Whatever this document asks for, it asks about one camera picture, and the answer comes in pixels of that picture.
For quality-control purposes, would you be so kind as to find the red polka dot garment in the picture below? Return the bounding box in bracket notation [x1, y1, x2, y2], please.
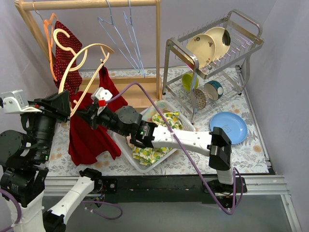
[53, 21, 82, 98]

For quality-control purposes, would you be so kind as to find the lemon print garment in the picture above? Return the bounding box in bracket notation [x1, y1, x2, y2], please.
[131, 111, 185, 167]

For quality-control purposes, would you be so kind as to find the cream plate front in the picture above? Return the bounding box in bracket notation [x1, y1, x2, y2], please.
[186, 34, 216, 69]

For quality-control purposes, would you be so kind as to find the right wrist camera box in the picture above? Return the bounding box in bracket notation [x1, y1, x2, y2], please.
[91, 87, 113, 108]

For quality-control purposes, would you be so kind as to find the teal white bowl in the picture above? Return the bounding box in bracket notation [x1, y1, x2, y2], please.
[204, 80, 224, 101]

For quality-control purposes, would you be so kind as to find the orange hanger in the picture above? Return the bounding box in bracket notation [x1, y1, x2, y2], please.
[32, 0, 58, 82]

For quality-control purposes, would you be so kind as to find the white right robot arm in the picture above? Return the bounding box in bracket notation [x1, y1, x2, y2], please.
[77, 105, 236, 192]

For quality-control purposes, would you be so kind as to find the blue plate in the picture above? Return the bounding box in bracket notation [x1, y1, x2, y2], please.
[210, 112, 248, 145]

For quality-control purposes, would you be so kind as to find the pastel floral garment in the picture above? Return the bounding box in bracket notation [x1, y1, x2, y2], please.
[125, 100, 174, 148]

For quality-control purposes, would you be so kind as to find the wooden clothes rack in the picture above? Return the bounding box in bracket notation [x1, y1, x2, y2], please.
[14, 0, 162, 100]

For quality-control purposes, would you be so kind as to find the patterned brown bowl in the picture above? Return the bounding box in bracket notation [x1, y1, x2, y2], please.
[194, 89, 208, 110]

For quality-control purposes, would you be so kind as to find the cream plate back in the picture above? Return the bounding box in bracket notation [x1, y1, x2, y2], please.
[205, 27, 231, 61]

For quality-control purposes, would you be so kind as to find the blue wire hanger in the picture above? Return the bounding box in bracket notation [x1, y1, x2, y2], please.
[98, 0, 141, 75]
[123, 0, 145, 78]

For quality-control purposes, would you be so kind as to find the metal dish rack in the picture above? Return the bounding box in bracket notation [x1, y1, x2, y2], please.
[162, 10, 264, 117]

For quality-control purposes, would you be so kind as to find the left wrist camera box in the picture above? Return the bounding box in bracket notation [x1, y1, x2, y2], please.
[0, 90, 42, 114]

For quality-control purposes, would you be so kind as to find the red skirt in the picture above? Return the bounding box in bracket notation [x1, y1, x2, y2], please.
[68, 66, 128, 166]

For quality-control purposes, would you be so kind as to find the green bowl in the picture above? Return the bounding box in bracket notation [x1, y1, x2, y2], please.
[182, 73, 193, 92]

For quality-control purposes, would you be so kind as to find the white plastic basket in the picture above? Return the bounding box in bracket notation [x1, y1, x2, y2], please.
[112, 100, 195, 173]

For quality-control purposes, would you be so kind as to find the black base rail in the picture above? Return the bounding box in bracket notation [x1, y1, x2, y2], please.
[101, 174, 248, 205]

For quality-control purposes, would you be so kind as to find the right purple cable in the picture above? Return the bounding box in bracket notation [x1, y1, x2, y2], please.
[106, 82, 243, 215]

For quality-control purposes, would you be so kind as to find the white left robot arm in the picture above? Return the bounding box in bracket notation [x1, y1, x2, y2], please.
[0, 90, 103, 232]

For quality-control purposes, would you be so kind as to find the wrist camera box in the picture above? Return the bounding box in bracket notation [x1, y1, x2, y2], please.
[91, 87, 113, 108]
[0, 90, 42, 114]

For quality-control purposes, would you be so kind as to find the beige plastic hanger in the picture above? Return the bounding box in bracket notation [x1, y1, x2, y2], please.
[53, 29, 114, 117]

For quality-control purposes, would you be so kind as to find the floral table mat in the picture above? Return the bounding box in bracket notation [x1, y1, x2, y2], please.
[48, 67, 270, 175]

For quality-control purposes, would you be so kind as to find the cream plate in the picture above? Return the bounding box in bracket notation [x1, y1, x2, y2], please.
[186, 34, 216, 69]
[205, 27, 231, 61]

